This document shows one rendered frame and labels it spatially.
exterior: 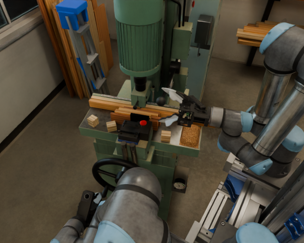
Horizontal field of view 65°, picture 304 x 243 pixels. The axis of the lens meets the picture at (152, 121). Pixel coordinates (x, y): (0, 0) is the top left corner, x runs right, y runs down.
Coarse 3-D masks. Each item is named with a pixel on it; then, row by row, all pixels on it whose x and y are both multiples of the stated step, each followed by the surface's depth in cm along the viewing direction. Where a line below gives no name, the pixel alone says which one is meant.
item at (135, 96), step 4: (148, 80) 119; (148, 84) 116; (148, 88) 114; (132, 92) 112; (136, 92) 112; (140, 92) 112; (144, 92) 112; (148, 92) 116; (132, 96) 111; (136, 96) 111; (140, 96) 110; (144, 96) 110; (148, 96) 118; (132, 100) 113; (136, 100) 113; (140, 100) 112; (144, 100) 111; (132, 104) 115; (140, 104) 114; (144, 104) 113
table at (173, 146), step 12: (96, 108) 128; (84, 120) 122; (108, 120) 122; (84, 132) 120; (96, 132) 118; (108, 132) 116; (156, 132) 117; (180, 132) 117; (156, 144) 114; (168, 144) 112; (120, 156) 111; (192, 156) 114
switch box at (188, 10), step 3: (180, 0) 107; (183, 0) 107; (186, 0) 107; (189, 0) 107; (192, 0) 109; (180, 3) 108; (186, 3) 108; (189, 3) 107; (186, 6) 109; (189, 6) 108; (186, 9) 109; (189, 9) 109; (177, 12) 112; (186, 12) 110; (189, 12) 110; (186, 15) 111; (189, 15) 111
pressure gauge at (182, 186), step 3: (174, 180) 124; (177, 180) 122; (180, 180) 122; (183, 180) 123; (174, 183) 122; (177, 183) 122; (180, 183) 121; (183, 183) 122; (174, 186) 125; (177, 186) 124; (180, 186) 123; (183, 186) 123
